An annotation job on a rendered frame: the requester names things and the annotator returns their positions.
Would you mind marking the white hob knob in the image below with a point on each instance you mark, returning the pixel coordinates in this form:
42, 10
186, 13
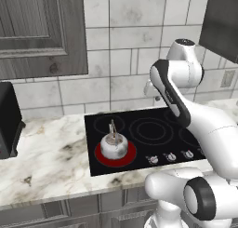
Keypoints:
188, 154
152, 159
170, 157

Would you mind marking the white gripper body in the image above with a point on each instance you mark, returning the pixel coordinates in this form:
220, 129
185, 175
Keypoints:
148, 88

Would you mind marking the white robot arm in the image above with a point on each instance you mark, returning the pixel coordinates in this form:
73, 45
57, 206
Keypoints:
214, 138

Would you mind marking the dark extractor hood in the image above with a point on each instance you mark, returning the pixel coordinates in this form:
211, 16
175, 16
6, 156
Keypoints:
220, 20

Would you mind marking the black microwave oven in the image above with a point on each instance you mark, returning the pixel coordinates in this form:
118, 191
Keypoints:
8, 120

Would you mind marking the grey lower cupboard door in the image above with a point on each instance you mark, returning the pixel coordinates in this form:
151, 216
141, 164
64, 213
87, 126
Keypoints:
130, 216

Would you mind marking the grey wall socket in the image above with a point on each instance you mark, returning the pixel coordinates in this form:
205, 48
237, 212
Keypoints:
228, 78

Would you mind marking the black glass hob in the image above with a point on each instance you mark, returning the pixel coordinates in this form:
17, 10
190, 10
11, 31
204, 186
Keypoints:
145, 135

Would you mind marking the grey drawer front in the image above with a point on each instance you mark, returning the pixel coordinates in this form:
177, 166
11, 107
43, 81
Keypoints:
20, 214
83, 205
112, 200

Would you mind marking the white metal kettle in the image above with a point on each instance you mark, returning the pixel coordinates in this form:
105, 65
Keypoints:
114, 146

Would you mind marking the grey wooden cupboard door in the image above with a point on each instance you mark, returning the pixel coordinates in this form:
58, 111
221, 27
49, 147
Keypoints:
40, 33

